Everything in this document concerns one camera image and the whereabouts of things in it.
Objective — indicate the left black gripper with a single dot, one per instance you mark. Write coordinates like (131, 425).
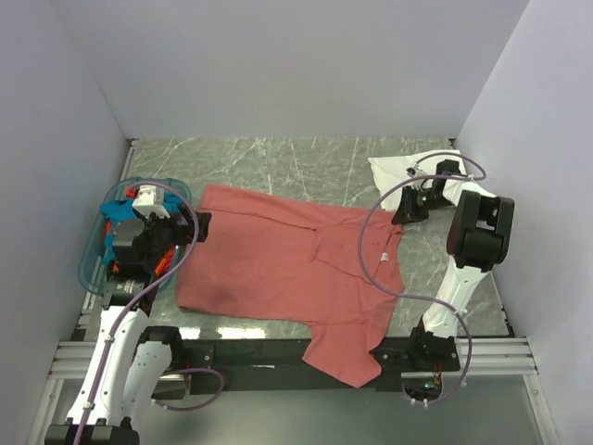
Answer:
(184, 234)

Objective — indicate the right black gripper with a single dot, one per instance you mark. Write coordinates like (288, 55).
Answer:
(407, 211)

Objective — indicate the salmon pink t shirt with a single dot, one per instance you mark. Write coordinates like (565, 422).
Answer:
(334, 269)

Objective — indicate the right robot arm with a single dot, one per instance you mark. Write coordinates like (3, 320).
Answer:
(478, 239)

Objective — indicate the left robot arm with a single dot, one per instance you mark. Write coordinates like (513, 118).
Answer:
(130, 355)

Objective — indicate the folded white t shirt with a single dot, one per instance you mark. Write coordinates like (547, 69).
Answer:
(387, 172)

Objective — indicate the orange t shirt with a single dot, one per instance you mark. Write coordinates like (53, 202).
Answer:
(164, 264)

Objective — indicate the teal plastic basket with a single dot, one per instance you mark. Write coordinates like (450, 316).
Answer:
(98, 278)

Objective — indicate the blue t shirt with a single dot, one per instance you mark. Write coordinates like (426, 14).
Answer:
(117, 211)

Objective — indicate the black base beam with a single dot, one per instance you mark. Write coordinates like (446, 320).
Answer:
(276, 364)

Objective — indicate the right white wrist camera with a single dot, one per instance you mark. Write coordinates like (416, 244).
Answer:
(420, 178)

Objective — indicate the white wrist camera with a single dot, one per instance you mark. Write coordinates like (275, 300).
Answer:
(149, 200)
(420, 178)

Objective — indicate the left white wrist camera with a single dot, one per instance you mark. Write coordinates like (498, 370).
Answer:
(149, 200)

